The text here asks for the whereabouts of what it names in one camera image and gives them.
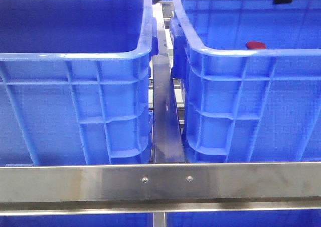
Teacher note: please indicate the left blue plastic bin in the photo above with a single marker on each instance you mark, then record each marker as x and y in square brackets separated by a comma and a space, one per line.
[75, 80]

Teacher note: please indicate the blue plastic bin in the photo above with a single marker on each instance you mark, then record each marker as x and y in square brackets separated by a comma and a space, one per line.
[75, 80]
[246, 105]

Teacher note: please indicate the red mushroom push button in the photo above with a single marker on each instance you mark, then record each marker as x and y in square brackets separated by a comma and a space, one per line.
[256, 45]

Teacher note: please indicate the stainless steel rack frame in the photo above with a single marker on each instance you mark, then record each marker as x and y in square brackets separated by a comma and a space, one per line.
[168, 184]

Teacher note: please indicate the right blue plastic bin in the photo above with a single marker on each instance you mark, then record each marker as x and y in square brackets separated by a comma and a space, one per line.
[246, 105]

